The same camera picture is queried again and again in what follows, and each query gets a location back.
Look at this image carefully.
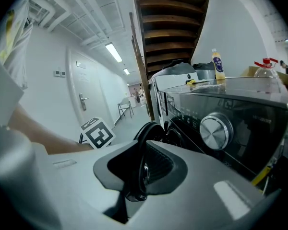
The silver door handle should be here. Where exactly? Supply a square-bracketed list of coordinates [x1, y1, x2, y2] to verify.
[78, 92, 90, 111]

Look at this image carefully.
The silver metal control dial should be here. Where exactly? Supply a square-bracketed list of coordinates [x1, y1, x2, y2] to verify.
[199, 112, 234, 151]

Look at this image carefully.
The white room door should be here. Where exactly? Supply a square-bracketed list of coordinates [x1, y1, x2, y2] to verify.
[66, 45, 116, 132]

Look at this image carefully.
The cardboard box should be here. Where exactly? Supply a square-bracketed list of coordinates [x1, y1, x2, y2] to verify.
[240, 66, 288, 91]

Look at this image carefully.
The person's left forearm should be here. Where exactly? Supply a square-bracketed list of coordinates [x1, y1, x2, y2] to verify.
[7, 103, 94, 156]

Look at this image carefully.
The clear jug with red cap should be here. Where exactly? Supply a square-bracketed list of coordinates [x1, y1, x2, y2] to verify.
[252, 57, 280, 80]

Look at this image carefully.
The white counter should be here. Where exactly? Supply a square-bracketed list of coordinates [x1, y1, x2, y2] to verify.
[124, 94, 138, 109]

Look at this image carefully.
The grey plastic appliance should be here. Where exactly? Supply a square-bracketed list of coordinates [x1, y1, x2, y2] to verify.
[192, 61, 216, 81]

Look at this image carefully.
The white and grey service robot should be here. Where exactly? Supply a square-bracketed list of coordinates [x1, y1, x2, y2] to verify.
[147, 59, 199, 126]

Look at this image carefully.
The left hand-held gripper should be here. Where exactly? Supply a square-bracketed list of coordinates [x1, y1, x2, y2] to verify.
[37, 116, 145, 230]

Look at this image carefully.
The person's white shirt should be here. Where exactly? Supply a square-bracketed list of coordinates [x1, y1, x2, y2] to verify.
[0, 0, 35, 91]

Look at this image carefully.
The dark round washing machine door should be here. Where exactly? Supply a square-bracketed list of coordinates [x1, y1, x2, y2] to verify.
[124, 121, 170, 202]

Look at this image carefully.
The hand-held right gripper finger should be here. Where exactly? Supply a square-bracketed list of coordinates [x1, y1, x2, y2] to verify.
[128, 139, 282, 230]

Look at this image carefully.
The grey folding chair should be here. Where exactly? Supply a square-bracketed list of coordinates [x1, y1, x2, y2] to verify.
[117, 97, 135, 121]

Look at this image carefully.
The wooden staircase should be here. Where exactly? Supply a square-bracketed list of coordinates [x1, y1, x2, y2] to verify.
[129, 0, 212, 121]

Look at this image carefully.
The yellow drink bottle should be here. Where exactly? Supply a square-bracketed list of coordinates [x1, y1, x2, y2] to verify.
[211, 48, 227, 81]

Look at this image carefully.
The dark grey washing machine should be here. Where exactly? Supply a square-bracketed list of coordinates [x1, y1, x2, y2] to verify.
[157, 77, 288, 194]

